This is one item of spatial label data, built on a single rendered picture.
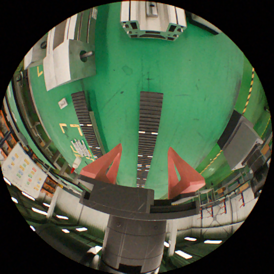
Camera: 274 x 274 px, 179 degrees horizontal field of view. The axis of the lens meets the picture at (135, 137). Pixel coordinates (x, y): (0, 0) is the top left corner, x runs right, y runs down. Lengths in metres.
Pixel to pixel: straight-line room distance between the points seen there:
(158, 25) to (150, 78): 0.13
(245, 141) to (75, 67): 0.56
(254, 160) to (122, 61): 0.55
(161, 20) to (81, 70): 0.19
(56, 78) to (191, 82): 0.30
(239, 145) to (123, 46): 0.52
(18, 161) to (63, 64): 2.89
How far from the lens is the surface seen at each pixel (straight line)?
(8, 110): 3.39
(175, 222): 6.40
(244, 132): 0.46
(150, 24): 0.21
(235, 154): 0.47
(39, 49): 0.40
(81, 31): 0.25
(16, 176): 3.12
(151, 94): 0.20
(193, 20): 0.29
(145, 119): 0.21
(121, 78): 0.23
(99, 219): 11.54
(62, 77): 0.20
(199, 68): 0.26
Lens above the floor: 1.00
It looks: 49 degrees down
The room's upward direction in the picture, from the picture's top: 168 degrees counter-clockwise
